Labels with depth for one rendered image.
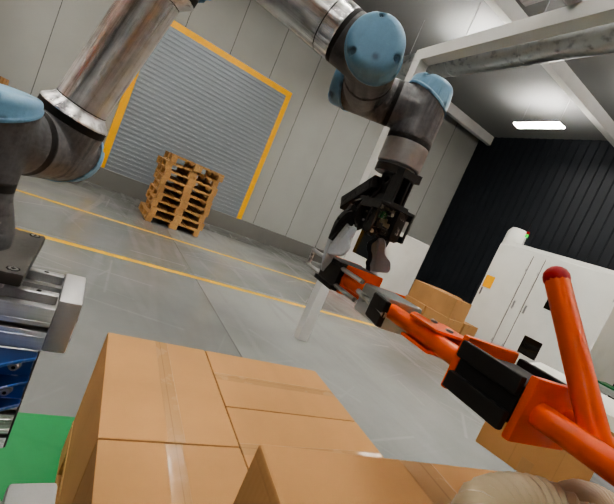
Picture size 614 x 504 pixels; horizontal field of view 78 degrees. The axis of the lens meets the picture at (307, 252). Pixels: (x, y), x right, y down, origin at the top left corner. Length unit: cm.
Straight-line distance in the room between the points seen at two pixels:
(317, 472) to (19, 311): 52
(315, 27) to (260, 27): 1027
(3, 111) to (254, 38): 1015
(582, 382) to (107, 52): 78
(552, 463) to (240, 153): 932
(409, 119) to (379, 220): 17
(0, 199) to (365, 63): 55
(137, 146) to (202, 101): 185
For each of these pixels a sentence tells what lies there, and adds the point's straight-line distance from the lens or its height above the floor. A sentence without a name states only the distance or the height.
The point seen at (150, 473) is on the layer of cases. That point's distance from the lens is 113.
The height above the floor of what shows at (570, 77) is 607.
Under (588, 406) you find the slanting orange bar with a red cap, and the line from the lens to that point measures 39.
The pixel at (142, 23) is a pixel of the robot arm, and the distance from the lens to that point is 79.
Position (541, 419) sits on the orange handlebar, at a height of 120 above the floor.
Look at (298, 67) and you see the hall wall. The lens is 1109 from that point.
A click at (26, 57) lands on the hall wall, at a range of 1008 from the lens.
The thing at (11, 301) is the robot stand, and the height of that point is 98.
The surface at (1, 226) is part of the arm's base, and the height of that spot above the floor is 108.
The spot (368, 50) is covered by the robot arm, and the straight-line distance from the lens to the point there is 52.
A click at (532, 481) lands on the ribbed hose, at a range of 37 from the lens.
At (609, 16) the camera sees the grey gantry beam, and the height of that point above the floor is 310.
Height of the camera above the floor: 127
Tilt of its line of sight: 5 degrees down
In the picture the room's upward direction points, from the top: 23 degrees clockwise
